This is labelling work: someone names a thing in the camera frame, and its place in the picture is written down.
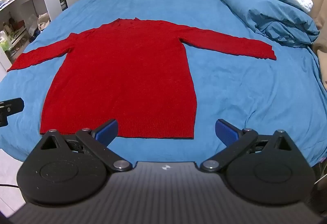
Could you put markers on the red knitted sweater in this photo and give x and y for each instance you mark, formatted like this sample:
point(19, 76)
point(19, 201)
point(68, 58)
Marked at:
point(122, 73)

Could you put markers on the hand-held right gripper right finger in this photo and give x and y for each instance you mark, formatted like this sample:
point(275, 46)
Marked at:
point(224, 132)

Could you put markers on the white shelf desk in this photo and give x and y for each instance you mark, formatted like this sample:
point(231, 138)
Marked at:
point(23, 1)

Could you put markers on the blue duvet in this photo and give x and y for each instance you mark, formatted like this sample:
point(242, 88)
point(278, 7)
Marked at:
point(263, 6)

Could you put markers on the green packet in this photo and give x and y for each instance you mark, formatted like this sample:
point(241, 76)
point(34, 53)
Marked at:
point(4, 41)

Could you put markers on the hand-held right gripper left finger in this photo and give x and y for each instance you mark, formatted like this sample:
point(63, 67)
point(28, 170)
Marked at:
point(108, 130)

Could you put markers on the blue bed sheet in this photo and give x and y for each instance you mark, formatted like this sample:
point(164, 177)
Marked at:
point(242, 101)

